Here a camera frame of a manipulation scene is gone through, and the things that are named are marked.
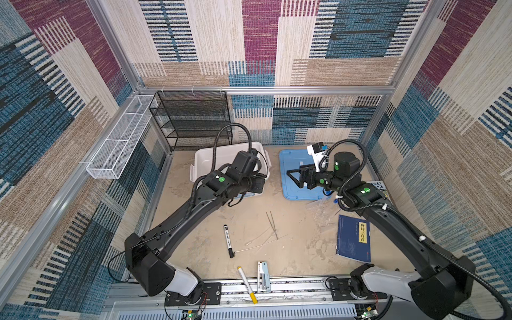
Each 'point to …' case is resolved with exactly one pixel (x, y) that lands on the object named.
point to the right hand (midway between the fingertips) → (294, 173)
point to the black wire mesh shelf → (191, 119)
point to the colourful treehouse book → (380, 186)
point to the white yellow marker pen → (252, 294)
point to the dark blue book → (353, 238)
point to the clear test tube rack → (322, 211)
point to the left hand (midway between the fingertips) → (262, 177)
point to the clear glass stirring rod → (247, 249)
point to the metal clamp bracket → (263, 278)
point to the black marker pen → (228, 241)
